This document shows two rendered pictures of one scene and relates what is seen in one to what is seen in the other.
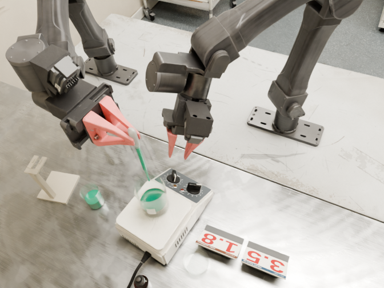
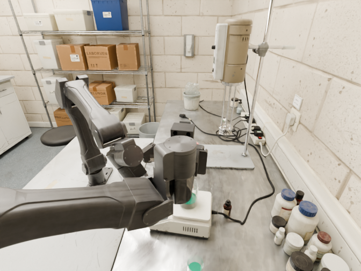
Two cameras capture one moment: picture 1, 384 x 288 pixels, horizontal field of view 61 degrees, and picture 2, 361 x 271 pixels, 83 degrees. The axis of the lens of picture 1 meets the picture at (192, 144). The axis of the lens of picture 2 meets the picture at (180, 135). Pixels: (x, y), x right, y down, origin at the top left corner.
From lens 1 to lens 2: 0.75 m
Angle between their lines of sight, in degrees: 82
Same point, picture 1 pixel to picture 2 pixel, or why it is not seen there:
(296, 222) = not seen: hidden behind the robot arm
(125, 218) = (204, 214)
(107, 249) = (221, 244)
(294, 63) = (89, 137)
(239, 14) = (97, 108)
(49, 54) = (181, 127)
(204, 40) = (112, 125)
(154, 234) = (204, 197)
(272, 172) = not seen: hidden behind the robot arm
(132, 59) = not seen: outside the picture
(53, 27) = (108, 187)
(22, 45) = (176, 146)
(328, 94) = (68, 170)
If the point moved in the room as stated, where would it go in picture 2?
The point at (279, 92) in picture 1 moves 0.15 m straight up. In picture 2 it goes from (95, 158) to (87, 122)
